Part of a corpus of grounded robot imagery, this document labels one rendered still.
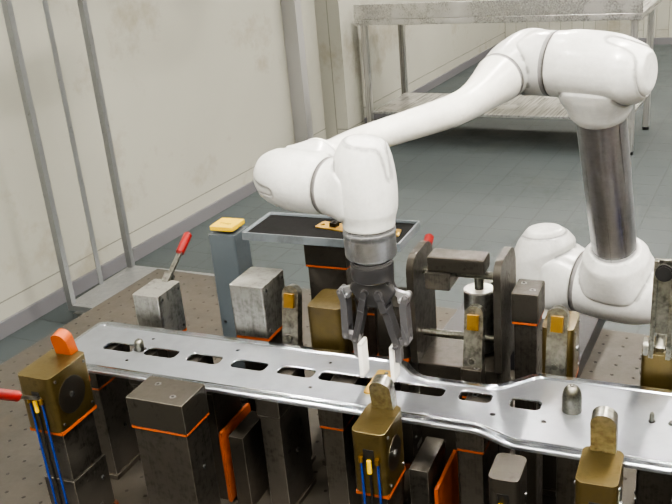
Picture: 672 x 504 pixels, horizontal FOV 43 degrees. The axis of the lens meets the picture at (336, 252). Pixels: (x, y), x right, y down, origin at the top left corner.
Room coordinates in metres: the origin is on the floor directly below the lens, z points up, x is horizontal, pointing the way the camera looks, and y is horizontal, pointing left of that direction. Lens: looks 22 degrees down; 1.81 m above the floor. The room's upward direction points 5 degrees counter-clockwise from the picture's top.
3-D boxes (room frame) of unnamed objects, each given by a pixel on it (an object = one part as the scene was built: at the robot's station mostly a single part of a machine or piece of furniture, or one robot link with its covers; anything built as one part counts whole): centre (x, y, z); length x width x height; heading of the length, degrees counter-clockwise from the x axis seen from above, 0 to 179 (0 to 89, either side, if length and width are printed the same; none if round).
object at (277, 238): (1.77, 0.01, 1.16); 0.37 x 0.14 x 0.02; 65
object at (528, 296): (1.47, -0.35, 0.91); 0.07 x 0.05 x 0.42; 155
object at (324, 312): (1.60, 0.01, 0.89); 0.12 x 0.08 x 0.38; 155
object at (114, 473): (1.64, 0.51, 0.84); 0.12 x 0.05 x 0.29; 155
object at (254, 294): (1.67, 0.16, 0.90); 0.13 x 0.08 x 0.41; 155
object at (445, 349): (1.52, -0.24, 0.95); 0.18 x 0.13 x 0.49; 65
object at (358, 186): (1.38, -0.05, 1.38); 0.13 x 0.11 x 0.16; 50
